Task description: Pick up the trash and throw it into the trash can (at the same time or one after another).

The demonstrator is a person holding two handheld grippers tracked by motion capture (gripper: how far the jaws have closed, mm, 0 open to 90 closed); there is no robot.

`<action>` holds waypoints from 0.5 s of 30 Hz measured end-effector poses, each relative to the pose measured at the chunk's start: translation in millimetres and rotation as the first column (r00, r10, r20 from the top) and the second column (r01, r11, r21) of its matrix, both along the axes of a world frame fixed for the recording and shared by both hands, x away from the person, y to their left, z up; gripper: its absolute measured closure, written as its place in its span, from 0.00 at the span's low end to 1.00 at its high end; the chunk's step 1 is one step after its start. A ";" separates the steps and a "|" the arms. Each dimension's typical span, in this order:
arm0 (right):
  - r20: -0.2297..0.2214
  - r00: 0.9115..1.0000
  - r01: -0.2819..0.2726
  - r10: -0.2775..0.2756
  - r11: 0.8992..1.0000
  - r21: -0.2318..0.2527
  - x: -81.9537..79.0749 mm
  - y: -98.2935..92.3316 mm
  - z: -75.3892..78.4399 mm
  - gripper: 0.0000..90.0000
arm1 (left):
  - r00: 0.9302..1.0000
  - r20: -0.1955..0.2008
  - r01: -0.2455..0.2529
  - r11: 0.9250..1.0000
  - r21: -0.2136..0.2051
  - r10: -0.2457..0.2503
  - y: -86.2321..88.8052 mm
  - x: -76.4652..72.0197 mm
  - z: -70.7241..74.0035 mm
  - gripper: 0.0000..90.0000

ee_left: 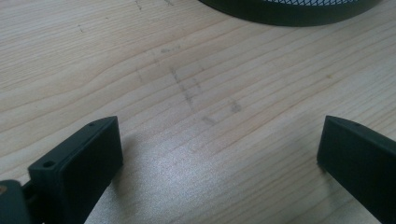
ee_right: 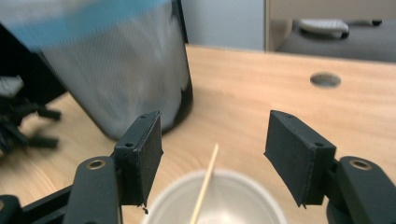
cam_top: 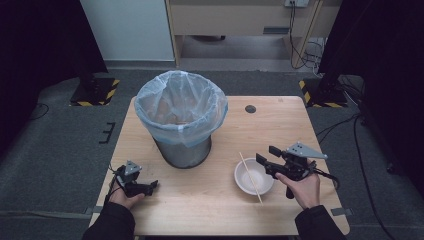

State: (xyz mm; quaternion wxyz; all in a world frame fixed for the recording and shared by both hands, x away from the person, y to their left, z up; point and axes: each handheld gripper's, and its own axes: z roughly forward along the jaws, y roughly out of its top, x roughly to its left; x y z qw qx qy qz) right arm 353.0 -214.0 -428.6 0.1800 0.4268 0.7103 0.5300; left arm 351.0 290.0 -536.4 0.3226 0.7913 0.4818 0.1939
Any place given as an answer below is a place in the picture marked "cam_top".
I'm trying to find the light wooden desk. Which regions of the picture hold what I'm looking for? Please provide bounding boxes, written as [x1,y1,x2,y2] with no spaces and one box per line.
[165,0,344,69]

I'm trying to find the hanging black cables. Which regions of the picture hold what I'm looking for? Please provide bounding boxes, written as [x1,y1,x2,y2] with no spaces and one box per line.
[288,2,323,70]

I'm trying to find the metal mesh trash bin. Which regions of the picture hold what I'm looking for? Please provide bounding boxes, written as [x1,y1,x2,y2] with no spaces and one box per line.
[153,132,213,170]

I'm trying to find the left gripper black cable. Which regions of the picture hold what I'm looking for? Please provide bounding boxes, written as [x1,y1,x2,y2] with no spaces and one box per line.
[104,164,125,205]

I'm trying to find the black floor cable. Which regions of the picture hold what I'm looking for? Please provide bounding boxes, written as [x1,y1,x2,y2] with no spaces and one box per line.
[29,102,50,122]
[315,112,398,240]

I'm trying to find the white bowl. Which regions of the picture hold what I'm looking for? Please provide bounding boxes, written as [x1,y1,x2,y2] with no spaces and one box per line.
[233,157,275,197]

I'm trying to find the wall power outlet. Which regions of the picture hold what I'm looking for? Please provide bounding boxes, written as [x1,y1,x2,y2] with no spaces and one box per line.
[283,0,310,9]

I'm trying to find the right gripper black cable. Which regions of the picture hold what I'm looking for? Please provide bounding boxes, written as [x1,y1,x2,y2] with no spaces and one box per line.
[313,167,341,191]

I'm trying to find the black stand base striped edge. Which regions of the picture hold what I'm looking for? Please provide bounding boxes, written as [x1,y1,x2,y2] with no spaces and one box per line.
[69,76,121,107]
[298,77,349,109]

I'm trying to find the translucent plastic bin liner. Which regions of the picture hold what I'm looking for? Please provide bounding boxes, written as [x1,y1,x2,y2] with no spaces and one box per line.
[133,69,230,148]

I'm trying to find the person's right hand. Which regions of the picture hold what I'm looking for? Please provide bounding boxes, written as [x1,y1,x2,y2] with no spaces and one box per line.
[274,162,322,211]

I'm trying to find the white panel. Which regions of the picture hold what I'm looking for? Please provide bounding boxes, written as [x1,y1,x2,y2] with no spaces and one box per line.
[79,0,176,62]

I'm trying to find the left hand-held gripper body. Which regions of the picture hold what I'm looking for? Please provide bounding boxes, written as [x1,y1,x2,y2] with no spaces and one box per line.
[114,160,155,198]

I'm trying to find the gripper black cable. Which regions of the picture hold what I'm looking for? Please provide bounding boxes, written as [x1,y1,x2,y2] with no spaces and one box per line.
[104,164,125,205]
[313,167,341,191]

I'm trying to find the person's left hand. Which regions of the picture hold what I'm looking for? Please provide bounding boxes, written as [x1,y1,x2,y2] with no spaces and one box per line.
[108,187,146,211]

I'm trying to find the wooden chopstick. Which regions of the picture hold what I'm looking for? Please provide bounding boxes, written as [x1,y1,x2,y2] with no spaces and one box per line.
[238,151,264,205]

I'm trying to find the dark curtain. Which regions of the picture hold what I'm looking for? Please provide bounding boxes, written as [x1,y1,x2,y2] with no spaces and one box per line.
[0,0,109,158]
[317,0,424,198]

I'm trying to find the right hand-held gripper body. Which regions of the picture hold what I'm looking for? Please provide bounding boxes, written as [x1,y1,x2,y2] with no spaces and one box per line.
[266,141,329,200]

